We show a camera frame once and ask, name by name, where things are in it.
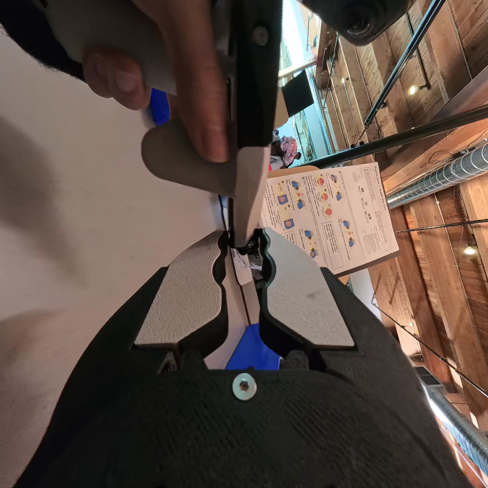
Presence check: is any black knob thumb screw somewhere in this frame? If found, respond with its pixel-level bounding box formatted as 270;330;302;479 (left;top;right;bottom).
228;228;264;255

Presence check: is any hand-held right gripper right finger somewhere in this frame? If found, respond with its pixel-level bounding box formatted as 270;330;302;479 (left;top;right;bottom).
260;228;356;360

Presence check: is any person's left hand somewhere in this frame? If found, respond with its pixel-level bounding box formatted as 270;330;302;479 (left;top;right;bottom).
82;0;230;164

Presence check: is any white tablet stand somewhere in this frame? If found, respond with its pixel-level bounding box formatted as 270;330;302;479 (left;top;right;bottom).
229;250;254;286

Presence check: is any printed instruction sheet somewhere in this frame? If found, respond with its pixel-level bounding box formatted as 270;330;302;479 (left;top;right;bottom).
261;162;400;272

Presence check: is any silver insulated duct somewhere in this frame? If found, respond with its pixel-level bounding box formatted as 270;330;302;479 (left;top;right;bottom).
386;142;488;210

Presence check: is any blue plastic bin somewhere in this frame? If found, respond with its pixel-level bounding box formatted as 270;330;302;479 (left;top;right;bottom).
225;323;283;370
147;88;170;128

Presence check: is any black metal ceiling rail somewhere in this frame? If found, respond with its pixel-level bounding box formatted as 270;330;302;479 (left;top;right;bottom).
301;105;488;170
363;0;447;128

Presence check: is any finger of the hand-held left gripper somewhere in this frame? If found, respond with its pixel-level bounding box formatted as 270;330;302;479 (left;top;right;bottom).
232;145;272;248
141;119;238;197

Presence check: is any black monitor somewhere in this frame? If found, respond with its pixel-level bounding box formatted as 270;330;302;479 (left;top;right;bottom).
281;70;315;118

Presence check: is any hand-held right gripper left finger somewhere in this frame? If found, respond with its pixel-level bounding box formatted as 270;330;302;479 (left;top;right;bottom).
133;231;229;359

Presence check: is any cardboard panel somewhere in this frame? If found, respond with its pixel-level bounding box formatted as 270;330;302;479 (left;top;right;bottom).
274;89;292;128

